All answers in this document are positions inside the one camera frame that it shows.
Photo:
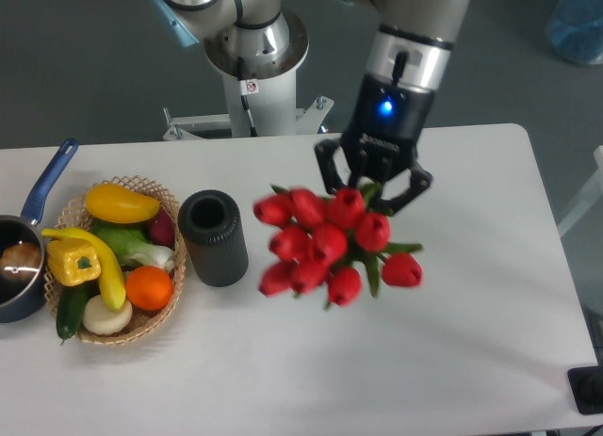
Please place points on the yellow bell pepper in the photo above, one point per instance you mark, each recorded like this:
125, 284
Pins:
73, 261

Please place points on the yellow mango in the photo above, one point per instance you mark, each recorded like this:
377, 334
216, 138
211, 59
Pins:
117, 204

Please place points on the dark grey ribbed vase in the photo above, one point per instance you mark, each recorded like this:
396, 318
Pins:
210, 222

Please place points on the white frame at right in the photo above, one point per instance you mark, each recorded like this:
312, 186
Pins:
585, 198

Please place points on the red tulip bouquet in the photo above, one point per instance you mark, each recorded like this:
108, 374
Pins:
341, 242

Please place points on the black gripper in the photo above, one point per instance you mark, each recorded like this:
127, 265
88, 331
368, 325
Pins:
380, 141

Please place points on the green cucumber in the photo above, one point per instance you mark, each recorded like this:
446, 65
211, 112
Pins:
71, 307

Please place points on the woven wicker basket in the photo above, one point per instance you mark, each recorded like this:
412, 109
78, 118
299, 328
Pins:
75, 214

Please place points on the yellow squash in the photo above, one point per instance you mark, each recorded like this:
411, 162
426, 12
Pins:
111, 281

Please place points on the green lettuce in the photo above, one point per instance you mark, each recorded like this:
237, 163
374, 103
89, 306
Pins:
132, 248

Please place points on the blue transparent container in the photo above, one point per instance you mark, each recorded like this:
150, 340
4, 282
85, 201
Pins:
574, 31

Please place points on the black device at edge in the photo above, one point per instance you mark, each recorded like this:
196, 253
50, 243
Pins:
586, 387

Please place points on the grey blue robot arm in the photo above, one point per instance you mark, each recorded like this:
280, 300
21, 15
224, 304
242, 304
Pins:
411, 40

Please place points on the white round onion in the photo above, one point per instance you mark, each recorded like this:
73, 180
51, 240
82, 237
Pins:
100, 320

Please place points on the blue saucepan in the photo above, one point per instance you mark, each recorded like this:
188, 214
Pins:
22, 299

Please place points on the brown food in pan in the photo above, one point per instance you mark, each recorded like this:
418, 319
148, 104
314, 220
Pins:
20, 262

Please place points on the red onion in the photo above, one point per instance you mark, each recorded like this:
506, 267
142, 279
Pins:
160, 229

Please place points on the orange fruit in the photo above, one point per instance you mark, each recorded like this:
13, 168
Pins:
149, 288

